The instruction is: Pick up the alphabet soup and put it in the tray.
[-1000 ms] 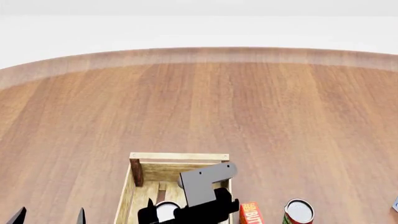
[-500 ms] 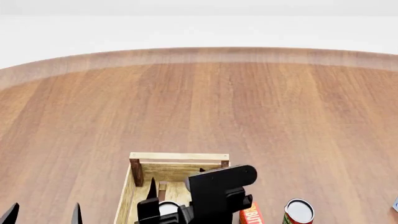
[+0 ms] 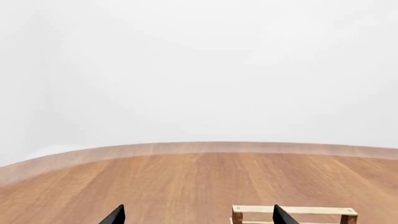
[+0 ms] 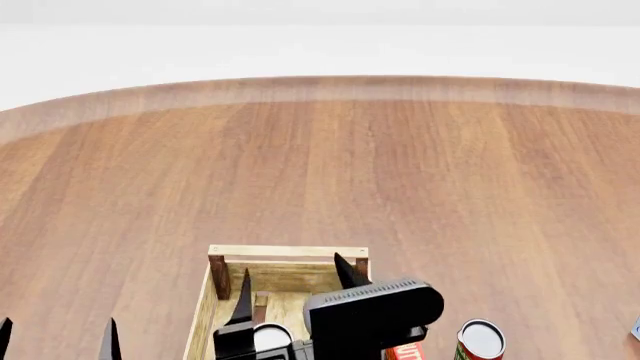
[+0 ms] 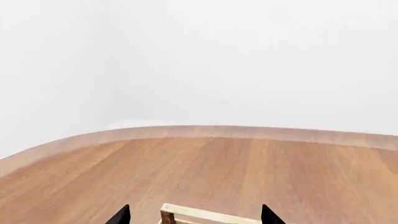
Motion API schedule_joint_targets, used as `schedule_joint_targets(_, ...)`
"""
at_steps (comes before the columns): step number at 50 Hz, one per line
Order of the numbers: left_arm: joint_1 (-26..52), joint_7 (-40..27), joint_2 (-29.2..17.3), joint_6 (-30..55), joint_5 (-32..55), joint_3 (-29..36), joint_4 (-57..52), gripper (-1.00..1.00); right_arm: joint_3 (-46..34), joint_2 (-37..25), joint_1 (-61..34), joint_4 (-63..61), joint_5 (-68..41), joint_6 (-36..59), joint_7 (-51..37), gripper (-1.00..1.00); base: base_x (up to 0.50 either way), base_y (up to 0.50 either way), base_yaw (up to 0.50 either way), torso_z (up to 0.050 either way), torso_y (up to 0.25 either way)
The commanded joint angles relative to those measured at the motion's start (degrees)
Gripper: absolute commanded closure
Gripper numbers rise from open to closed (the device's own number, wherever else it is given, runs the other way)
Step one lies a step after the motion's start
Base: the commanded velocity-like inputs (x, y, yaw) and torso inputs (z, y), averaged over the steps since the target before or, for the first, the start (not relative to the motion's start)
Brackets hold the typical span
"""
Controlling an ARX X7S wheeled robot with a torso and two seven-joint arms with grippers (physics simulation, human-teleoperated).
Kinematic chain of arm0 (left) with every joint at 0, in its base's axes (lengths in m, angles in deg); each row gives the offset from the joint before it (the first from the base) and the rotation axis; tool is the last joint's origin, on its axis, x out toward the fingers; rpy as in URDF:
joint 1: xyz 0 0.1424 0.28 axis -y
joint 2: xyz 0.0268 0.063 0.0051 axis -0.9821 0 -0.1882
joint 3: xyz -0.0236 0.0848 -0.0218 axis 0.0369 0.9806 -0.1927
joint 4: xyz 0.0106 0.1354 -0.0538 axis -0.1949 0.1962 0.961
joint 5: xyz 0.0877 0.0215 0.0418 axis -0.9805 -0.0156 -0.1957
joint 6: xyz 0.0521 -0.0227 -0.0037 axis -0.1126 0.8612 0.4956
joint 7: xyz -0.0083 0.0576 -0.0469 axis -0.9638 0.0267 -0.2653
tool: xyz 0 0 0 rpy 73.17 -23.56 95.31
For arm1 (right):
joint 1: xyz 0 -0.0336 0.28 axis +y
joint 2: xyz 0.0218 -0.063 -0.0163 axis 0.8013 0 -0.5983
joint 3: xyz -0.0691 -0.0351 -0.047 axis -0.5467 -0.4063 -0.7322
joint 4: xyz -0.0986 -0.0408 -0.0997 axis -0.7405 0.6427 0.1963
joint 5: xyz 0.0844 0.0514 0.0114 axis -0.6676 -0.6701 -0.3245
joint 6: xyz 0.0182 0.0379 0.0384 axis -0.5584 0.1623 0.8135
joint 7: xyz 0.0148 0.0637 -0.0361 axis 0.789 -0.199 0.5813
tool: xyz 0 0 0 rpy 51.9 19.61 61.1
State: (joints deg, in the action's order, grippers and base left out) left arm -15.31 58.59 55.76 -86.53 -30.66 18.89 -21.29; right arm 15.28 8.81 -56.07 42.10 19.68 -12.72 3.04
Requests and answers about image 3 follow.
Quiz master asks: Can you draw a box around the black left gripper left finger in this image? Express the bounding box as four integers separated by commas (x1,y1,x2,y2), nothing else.
98,203,126,224

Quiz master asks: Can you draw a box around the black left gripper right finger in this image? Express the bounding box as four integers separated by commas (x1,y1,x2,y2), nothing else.
272,203,300,224

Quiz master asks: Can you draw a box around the wooden slatted tray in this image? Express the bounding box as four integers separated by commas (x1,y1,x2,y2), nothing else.
229,205,358,224

